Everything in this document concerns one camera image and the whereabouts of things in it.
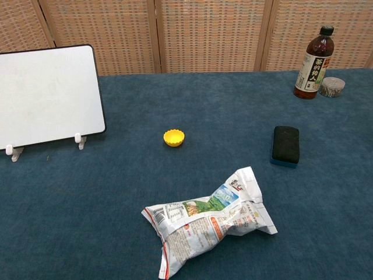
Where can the black blue board eraser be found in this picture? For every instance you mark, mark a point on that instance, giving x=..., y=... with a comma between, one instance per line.
x=286, y=144

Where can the brown tea bottle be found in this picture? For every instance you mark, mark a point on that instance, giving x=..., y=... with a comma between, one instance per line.
x=311, y=70

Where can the small white whiteboard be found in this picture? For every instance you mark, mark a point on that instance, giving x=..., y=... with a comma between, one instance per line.
x=49, y=96

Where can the yellow fluted cup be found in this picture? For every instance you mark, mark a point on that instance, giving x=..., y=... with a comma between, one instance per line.
x=174, y=138

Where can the white printed snack bag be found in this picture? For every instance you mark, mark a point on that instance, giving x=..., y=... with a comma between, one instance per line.
x=201, y=224

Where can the blue felt table cover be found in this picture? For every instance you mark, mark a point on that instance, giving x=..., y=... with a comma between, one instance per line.
x=87, y=210

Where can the clear jar of paper clips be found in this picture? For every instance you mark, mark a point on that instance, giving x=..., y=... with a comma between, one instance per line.
x=333, y=87

